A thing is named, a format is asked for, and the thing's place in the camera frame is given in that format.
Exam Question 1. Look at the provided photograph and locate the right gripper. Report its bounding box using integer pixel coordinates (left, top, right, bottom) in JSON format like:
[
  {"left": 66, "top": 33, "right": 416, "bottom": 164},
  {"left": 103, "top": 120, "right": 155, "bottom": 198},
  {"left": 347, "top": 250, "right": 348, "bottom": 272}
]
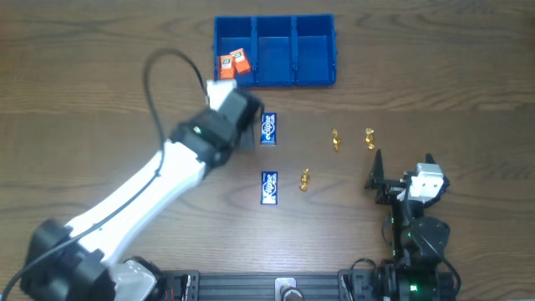
[{"left": 364, "top": 149, "right": 451, "bottom": 207}]

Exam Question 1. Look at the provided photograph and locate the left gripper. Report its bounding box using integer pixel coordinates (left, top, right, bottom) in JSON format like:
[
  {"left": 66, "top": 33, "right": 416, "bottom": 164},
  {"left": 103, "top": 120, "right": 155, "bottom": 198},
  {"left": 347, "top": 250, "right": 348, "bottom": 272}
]
[{"left": 238, "top": 120, "right": 257, "bottom": 152}]

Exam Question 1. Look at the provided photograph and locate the blue candy pack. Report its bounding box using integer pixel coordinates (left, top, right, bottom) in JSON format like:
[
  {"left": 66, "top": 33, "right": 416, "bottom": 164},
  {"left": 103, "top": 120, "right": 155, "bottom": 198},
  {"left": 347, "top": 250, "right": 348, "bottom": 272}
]
[
  {"left": 259, "top": 112, "right": 278, "bottom": 146},
  {"left": 260, "top": 171, "right": 279, "bottom": 207}
]

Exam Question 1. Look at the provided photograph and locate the orange candy box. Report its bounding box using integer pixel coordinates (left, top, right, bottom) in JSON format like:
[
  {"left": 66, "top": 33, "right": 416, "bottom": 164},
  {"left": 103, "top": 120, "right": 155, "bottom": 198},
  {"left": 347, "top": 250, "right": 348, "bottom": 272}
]
[
  {"left": 231, "top": 48, "right": 253, "bottom": 76},
  {"left": 219, "top": 54, "right": 237, "bottom": 81}
]

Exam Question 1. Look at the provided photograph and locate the blue tray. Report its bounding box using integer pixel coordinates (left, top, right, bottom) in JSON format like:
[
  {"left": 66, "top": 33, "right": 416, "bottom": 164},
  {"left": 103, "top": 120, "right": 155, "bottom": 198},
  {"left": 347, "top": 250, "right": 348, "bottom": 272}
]
[{"left": 213, "top": 14, "right": 339, "bottom": 89}]

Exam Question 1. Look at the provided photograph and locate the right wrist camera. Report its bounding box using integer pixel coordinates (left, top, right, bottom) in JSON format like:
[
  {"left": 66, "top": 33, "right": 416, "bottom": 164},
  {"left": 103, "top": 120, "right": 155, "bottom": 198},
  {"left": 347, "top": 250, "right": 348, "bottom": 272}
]
[{"left": 407, "top": 162, "right": 445, "bottom": 204}]

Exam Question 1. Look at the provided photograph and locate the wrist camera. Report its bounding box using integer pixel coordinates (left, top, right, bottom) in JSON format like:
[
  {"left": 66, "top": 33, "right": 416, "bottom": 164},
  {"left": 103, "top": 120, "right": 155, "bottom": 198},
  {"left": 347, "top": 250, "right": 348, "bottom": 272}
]
[
  {"left": 206, "top": 79, "right": 238, "bottom": 111},
  {"left": 407, "top": 162, "right": 445, "bottom": 204}
]

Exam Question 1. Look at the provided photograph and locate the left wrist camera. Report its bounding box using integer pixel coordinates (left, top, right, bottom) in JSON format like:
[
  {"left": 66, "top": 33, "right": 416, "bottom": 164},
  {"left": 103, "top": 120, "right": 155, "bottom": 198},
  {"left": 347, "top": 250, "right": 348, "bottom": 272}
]
[{"left": 206, "top": 79, "right": 238, "bottom": 111}]

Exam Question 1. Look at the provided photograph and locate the mounting rail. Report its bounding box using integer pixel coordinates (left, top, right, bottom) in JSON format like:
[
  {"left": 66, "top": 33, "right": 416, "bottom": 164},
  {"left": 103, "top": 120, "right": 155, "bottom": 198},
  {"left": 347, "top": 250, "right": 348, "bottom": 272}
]
[{"left": 160, "top": 270, "right": 456, "bottom": 301}]

